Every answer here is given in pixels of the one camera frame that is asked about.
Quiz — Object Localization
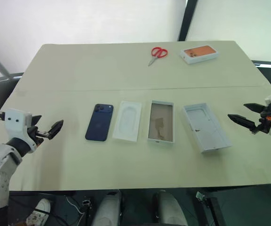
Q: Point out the orange print phone box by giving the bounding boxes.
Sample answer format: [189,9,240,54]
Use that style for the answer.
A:
[179,44,220,65]

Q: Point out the small black bracket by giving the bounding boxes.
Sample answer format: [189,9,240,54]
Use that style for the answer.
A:
[82,199,92,214]

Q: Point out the thin white floor cable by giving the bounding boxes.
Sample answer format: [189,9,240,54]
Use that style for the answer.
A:
[65,195,85,215]

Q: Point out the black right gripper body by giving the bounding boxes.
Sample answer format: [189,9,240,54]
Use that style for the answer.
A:
[251,103,271,135]

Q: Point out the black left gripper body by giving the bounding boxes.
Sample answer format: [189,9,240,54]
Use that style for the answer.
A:
[27,125,54,145]

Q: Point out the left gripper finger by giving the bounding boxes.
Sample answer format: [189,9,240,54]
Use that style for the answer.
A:
[31,114,42,128]
[46,119,64,141]

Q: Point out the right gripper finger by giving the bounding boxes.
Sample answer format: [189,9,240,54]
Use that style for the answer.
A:
[227,113,258,129]
[243,102,266,115]

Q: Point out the white box lid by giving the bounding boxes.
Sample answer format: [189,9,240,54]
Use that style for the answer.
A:
[182,101,233,154]

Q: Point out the black bar with light stripe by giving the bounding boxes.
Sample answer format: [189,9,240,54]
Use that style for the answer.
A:
[251,60,271,69]

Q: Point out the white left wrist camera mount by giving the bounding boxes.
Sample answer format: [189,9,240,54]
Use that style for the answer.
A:
[4,108,37,153]

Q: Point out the red handled scissors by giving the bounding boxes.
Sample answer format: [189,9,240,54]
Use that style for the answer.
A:
[148,47,168,67]

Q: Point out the white moulded tray insert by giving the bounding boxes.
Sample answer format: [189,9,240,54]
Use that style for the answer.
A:
[112,100,143,143]

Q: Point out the white box with brown insert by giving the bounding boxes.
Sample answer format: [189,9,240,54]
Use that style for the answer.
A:
[146,100,175,144]

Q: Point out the dark blue smartphone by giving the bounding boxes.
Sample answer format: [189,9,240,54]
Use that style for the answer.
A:
[85,103,114,142]

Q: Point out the white shoe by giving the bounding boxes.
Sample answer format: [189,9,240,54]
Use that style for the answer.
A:
[26,198,52,226]

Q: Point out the black slanted pillar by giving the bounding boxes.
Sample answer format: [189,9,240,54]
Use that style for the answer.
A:
[177,0,195,41]

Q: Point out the black stand with metal clamp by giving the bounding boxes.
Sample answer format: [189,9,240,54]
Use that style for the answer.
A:
[195,191,228,226]

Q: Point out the grey rounded leg shell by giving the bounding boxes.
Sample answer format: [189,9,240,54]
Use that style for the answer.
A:
[92,190,122,226]
[152,190,188,226]

